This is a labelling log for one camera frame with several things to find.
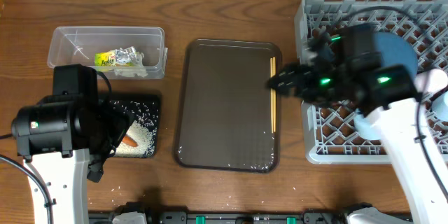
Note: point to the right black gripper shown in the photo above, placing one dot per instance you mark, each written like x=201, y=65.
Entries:
x=288, y=73

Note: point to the clear plastic bin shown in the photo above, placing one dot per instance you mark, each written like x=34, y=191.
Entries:
x=79, y=45

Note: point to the pile of white rice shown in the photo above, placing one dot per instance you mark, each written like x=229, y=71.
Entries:
x=140, y=140

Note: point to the light blue cup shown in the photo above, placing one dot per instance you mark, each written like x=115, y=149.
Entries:
x=440, y=107

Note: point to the green snack wrapper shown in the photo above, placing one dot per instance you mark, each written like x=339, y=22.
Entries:
x=128, y=57

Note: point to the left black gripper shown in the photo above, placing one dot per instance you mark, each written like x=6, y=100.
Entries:
x=119, y=120

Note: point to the wooden chopstick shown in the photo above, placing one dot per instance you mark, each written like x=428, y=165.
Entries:
x=271, y=73
x=275, y=110

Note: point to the orange carrot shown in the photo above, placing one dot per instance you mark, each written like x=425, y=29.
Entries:
x=129, y=141

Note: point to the brown serving tray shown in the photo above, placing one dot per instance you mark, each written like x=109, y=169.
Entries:
x=224, y=107

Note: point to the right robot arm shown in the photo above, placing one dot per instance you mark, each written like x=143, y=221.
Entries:
x=391, y=100

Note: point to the grey dishwasher rack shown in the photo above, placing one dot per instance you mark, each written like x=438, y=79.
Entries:
x=330, y=136

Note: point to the dark blue plate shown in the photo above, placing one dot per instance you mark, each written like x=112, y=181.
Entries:
x=395, y=50

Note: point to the pale pink cup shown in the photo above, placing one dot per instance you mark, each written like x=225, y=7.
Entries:
x=431, y=81

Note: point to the white tissue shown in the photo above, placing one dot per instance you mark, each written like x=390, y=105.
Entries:
x=136, y=70

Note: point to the black waste tray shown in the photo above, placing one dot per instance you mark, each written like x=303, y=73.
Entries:
x=147, y=112

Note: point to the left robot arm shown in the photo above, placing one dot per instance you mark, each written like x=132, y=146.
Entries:
x=64, y=142

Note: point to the light blue bowl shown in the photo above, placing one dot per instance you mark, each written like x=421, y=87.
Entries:
x=365, y=128

